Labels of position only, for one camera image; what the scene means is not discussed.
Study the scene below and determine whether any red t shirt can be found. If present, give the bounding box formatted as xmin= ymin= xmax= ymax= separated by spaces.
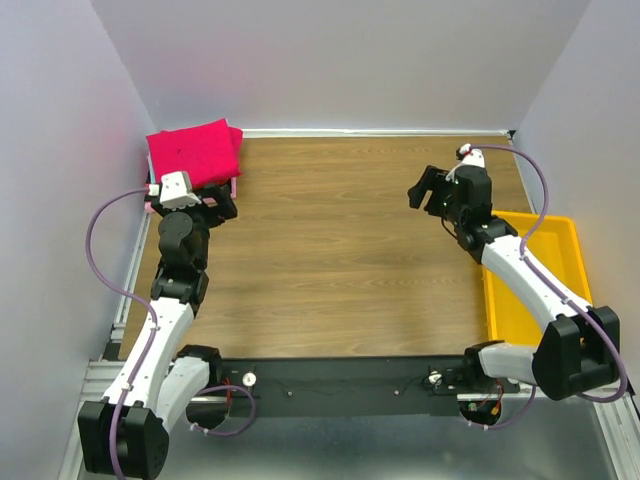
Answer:
xmin=146 ymin=119 xmax=244 ymax=188

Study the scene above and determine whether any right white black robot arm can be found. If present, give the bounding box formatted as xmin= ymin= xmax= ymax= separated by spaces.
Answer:
xmin=407 ymin=165 xmax=628 ymax=400

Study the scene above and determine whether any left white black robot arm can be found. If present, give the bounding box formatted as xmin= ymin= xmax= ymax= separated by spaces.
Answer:
xmin=77 ymin=181 xmax=238 ymax=479

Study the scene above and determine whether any yellow plastic bin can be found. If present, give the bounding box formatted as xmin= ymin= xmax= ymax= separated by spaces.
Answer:
xmin=482 ymin=215 xmax=592 ymax=346

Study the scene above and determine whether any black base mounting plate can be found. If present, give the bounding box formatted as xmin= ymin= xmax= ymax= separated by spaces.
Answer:
xmin=187 ymin=355 xmax=519 ymax=427

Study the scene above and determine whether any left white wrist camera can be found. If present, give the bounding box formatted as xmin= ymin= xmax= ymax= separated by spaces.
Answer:
xmin=145 ymin=171 xmax=202 ymax=212

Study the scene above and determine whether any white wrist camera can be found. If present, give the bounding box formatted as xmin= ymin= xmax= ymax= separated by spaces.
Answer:
xmin=445 ymin=143 xmax=486 ymax=182
xmin=145 ymin=171 xmax=202 ymax=212

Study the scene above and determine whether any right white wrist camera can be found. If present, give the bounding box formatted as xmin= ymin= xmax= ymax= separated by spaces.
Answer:
xmin=445 ymin=143 xmax=486 ymax=182

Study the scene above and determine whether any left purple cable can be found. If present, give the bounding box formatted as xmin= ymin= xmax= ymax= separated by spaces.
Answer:
xmin=84 ymin=187 xmax=257 ymax=480

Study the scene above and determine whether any purple cable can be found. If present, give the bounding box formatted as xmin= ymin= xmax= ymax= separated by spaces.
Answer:
xmin=84 ymin=187 xmax=257 ymax=480
xmin=467 ymin=143 xmax=629 ymax=431

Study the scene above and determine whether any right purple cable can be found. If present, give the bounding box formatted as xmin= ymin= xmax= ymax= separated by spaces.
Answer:
xmin=467 ymin=143 xmax=629 ymax=431

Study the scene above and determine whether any aluminium extrusion frame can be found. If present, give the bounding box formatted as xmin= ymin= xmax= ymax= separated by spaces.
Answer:
xmin=77 ymin=144 xmax=639 ymax=479

